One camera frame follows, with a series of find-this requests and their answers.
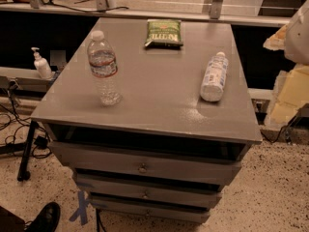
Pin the clear water bottle red label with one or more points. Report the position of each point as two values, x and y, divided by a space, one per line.
104 68

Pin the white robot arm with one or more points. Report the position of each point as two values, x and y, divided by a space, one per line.
297 36

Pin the white lying bottle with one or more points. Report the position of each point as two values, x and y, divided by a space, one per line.
213 82

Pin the white pump dispenser bottle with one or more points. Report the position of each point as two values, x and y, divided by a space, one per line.
41 64

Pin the grey drawer cabinet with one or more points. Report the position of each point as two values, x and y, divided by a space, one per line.
162 151

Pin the green snack bag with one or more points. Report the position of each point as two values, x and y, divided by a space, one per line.
163 32

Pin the blue tape mark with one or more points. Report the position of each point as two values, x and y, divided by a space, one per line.
83 213

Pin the black table leg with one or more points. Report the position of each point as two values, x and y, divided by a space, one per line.
23 173

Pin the black shoe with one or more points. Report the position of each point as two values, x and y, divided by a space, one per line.
47 220

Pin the grey metal shelf rail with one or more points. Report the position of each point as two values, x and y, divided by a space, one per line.
240 12

